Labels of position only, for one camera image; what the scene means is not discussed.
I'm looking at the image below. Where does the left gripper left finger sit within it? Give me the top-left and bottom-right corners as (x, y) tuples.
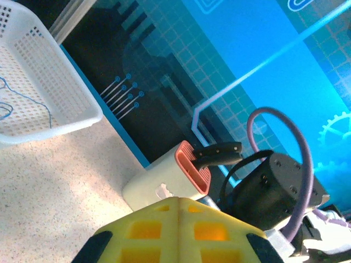
(71, 196), (180, 263)

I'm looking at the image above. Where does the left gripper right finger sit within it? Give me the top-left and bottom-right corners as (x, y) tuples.
(178, 197), (286, 263)

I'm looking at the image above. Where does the orange beige knife holder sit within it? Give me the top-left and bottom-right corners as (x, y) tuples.
(122, 140), (212, 212)

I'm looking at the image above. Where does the white plastic basket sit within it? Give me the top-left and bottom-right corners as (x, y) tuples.
(0, 0), (104, 146)

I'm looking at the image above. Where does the aluminium frame post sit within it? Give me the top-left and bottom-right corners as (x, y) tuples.
(48, 0), (97, 45)

